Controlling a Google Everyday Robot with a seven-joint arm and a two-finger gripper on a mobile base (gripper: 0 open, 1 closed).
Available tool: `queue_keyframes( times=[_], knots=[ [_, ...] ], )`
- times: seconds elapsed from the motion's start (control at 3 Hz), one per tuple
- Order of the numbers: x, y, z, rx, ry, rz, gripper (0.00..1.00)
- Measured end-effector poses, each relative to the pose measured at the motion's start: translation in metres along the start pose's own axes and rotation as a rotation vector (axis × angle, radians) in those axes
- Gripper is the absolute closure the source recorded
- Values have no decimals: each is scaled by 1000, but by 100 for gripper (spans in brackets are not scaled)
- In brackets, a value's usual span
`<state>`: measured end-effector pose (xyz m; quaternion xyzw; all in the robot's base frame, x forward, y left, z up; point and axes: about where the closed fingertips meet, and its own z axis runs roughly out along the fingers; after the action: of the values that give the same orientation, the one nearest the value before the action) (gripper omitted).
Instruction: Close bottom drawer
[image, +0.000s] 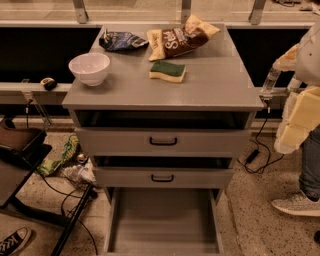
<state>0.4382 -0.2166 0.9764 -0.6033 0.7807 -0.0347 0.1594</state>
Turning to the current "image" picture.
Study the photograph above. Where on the grey bottom drawer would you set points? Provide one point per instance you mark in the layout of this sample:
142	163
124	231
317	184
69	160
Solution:
163	222

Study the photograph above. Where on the grey drawer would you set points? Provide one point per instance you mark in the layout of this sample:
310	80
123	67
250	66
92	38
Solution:
162	142
162	177
163	222

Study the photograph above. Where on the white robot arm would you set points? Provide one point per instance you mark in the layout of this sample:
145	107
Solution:
301	113

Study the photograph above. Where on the grey drawer cabinet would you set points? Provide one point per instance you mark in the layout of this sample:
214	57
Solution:
216	93

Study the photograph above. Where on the grey top drawer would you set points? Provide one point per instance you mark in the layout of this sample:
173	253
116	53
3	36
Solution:
162	142

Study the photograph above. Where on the grey middle drawer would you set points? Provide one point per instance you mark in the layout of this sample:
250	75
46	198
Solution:
162	177

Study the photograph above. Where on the green yellow sponge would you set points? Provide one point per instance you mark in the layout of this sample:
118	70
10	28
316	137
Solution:
167	71

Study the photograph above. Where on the brown yellow chip bag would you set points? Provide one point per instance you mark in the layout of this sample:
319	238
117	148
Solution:
173	42

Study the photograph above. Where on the crumpled clear plastic wrapper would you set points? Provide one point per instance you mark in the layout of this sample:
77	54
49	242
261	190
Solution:
80	174

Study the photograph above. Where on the white bowl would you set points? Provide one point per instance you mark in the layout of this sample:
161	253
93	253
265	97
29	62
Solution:
90	68

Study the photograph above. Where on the blue crumpled chip bag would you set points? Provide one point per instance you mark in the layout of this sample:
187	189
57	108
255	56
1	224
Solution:
121	41

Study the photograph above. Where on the clear water bottle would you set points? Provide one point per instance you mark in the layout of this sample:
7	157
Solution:
270	81

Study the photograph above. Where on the black yellow tape measure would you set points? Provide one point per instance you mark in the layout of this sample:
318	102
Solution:
48	83

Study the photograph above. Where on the green snack bag on floor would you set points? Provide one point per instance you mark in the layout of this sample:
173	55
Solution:
48	166

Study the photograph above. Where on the dark side table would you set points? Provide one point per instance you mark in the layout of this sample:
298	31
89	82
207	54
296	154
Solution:
22	152

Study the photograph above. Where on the grey sneaker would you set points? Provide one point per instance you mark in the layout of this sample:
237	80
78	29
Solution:
299	204

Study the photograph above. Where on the blue jeans leg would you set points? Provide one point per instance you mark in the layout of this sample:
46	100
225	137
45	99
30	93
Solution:
309	180

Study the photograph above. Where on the black white canvas shoe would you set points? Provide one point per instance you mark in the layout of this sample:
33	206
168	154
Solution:
15	242

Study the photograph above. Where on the black power cable adapter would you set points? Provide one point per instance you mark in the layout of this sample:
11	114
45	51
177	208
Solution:
246	164

